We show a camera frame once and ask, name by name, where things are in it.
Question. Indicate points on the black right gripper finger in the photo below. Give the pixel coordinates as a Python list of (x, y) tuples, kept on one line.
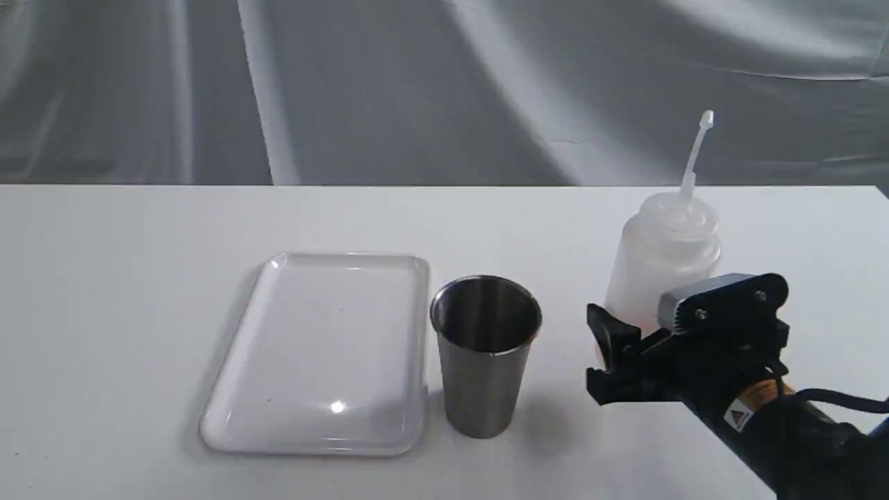
[(617, 341), (631, 385)]

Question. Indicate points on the clear plastic tray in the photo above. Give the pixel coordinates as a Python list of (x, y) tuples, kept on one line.
[(328, 359)]

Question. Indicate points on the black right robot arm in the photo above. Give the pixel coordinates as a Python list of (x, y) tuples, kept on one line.
[(790, 444)]

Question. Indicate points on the grey backdrop cloth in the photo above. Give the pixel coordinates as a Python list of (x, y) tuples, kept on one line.
[(443, 92)]

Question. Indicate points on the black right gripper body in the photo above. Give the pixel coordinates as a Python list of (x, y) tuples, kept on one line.
[(721, 332)]

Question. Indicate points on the stainless steel cup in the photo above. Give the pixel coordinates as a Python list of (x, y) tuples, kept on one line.
[(485, 325)]

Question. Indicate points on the translucent squeeze bottle amber liquid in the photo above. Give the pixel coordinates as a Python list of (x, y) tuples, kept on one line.
[(673, 240)]

